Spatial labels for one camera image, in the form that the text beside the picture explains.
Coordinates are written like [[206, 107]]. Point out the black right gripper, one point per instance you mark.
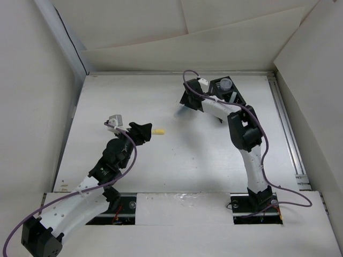
[[185, 100]]

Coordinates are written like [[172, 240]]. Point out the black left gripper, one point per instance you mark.
[[140, 133]]

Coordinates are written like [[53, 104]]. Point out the blue highlighter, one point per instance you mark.
[[182, 111]]

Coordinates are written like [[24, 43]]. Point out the black two-slot organizer box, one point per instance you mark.
[[215, 92]]

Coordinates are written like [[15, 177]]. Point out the clear jar of paper clips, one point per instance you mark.
[[225, 84]]

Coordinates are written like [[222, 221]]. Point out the green highlighter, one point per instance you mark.
[[233, 97]]

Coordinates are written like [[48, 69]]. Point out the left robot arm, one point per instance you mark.
[[45, 235]]

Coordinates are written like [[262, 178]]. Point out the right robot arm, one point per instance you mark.
[[246, 136]]

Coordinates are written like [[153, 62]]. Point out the yellow highlighter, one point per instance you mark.
[[158, 132]]

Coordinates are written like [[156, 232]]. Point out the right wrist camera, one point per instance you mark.
[[203, 81]]

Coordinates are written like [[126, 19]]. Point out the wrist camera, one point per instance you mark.
[[115, 121], [203, 81]]

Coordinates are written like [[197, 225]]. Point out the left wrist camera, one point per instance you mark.
[[115, 121]]

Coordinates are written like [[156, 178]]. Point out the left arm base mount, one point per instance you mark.
[[121, 208]]

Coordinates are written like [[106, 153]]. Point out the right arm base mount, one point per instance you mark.
[[246, 212]]

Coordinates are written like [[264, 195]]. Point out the aluminium rail right edge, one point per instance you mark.
[[292, 147]]

